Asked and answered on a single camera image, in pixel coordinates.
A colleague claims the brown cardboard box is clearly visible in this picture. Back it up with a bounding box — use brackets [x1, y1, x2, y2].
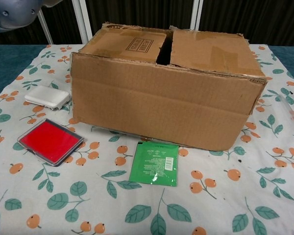
[68, 22, 269, 152]

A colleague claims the green foil sachet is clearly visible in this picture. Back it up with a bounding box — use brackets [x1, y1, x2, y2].
[128, 141, 180, 187]

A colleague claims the floral print tablecloth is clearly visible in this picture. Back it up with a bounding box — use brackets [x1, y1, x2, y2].
[0, 44, 294, 235]

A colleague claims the red ink pad case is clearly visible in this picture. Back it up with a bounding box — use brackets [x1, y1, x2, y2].
[17, 118, 86, 167]

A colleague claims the white plastic case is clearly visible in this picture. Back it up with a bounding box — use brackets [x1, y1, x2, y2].
[24, 85, 71, 111]

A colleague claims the clear plastic strip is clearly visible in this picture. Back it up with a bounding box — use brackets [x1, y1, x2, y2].
[280, 94, 294, 123]

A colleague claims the wide white frame post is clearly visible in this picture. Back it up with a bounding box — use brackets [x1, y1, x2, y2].
[72, 0, 93, 45]
[190, 0, 204, 31]

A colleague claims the thin white frame bar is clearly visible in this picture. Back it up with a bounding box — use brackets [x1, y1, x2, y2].
[38, 9, 53, 45]

